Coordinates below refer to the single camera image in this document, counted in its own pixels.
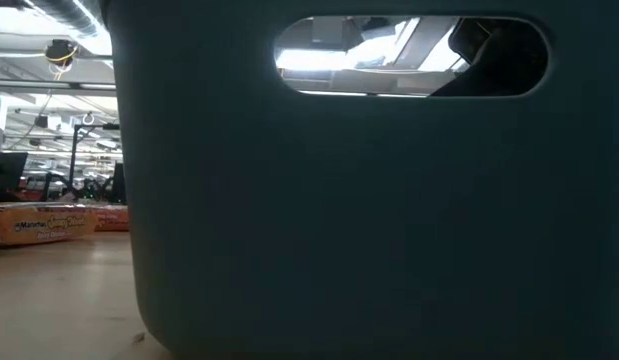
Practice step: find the red noodle packet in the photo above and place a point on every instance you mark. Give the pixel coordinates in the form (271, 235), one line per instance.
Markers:
(111, 219)
(39, 227)

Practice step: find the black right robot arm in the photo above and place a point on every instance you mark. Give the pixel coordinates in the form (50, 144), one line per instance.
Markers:
(509, 60)

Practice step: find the teal plastic bin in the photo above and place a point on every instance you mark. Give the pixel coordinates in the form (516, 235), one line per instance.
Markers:
(339, 225)

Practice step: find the black metal stand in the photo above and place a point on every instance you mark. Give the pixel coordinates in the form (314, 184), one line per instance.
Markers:
(73, 165)

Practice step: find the black computer monitor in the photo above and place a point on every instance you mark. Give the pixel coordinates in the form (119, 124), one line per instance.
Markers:
(6, 172)

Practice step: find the ceiling air duct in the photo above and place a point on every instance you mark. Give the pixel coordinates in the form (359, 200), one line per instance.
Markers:
(74, 15)

